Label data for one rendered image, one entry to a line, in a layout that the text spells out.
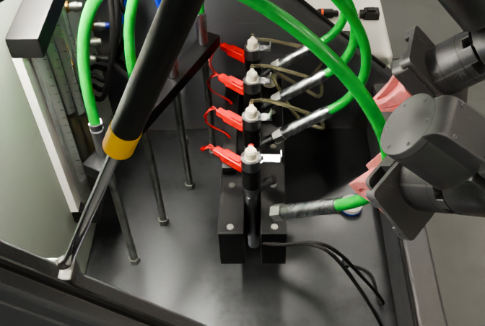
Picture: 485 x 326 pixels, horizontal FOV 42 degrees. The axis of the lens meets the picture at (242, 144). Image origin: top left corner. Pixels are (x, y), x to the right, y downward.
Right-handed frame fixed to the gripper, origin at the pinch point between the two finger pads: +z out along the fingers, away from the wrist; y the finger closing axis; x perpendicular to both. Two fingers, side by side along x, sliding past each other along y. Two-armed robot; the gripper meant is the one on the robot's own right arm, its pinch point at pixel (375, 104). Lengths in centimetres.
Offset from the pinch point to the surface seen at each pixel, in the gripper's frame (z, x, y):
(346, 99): 8.5, -7.9, -2.2
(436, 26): 78, -187, -95
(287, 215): 11.7, 12.5, -0.8
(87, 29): 13.4, 9.0, 30.6
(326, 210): 6.0, 13.1, -1.9
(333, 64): -8.5, 12.5, 13.7
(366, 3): 21, -53, -10
